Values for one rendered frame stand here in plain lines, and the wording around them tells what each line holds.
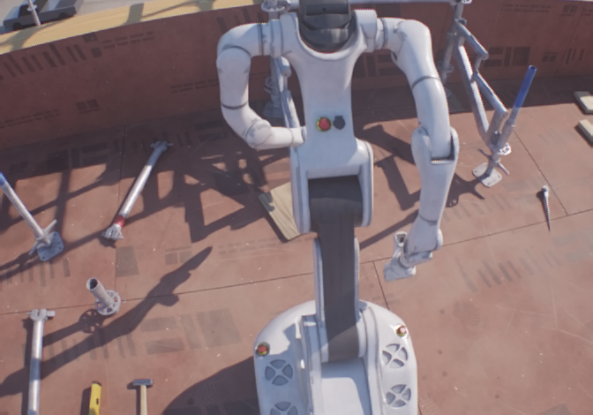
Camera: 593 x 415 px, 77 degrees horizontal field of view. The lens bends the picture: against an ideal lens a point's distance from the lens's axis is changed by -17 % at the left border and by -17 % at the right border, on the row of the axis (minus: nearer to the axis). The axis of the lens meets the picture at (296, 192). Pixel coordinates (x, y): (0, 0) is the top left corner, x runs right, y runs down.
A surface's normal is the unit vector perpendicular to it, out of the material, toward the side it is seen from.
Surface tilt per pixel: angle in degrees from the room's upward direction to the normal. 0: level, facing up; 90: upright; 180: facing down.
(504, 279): 0
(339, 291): 59
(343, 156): 46
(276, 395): 38
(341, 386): 14
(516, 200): 0
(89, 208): 0
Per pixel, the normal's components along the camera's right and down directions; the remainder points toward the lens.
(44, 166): 0.00, -0.62
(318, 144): 0.09, 0.15
